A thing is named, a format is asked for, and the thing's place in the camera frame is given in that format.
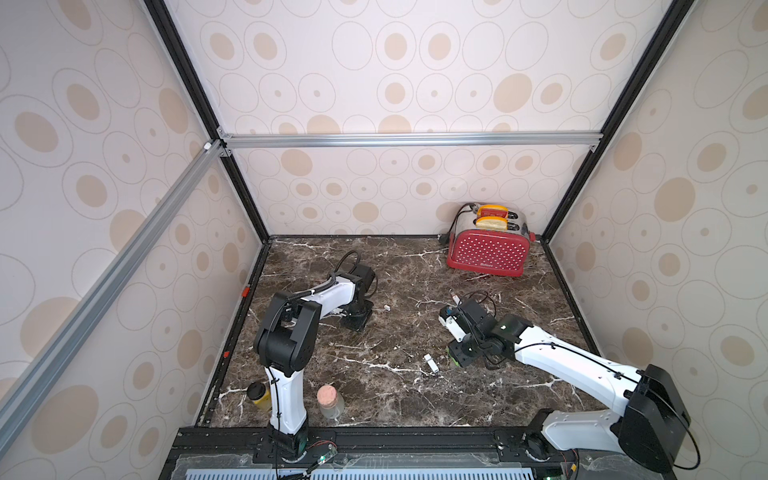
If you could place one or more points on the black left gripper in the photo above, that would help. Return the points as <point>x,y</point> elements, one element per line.
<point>359,325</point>

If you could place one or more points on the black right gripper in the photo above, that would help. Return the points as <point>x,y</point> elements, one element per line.
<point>462,351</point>

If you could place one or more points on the white usb drive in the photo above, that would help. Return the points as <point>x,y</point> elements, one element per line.
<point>431,363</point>

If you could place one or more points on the green usb drive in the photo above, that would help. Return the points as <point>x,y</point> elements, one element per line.
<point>454,360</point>

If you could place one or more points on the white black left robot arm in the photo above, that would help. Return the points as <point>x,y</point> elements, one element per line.
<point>286,341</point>

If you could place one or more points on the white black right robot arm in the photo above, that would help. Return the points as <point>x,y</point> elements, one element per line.
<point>643,416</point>

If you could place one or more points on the cork stoppered glass jar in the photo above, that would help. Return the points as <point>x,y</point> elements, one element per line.
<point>330,402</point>

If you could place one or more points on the red polka dot toaster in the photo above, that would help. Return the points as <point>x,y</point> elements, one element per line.
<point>488,239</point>

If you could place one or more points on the horizontal aluminium frame bar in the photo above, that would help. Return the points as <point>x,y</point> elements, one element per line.
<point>390,140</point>

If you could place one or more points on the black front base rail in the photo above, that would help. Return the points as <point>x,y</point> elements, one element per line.
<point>387,453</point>

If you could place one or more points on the diagonal aluminium frame bar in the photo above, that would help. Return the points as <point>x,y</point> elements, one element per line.
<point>47,369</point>

